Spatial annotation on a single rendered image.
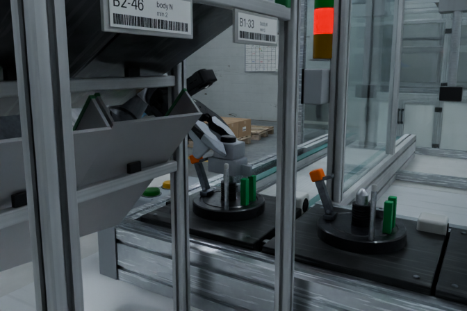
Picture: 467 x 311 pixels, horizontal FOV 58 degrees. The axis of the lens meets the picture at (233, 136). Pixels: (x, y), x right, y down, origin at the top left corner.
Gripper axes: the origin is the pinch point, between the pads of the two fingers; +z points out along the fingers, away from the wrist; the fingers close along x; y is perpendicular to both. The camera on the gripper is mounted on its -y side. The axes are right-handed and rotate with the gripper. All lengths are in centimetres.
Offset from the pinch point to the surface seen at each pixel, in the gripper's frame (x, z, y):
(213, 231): 11.0, 10.1, 8.3
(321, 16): -16.5, -5.3, -26.7
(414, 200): -61, 34, 5
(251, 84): -791, -344, 272
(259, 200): -2.4, 10.2, 5.7
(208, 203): 4.1, 4.1, 10.0
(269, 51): -791, -351, 185
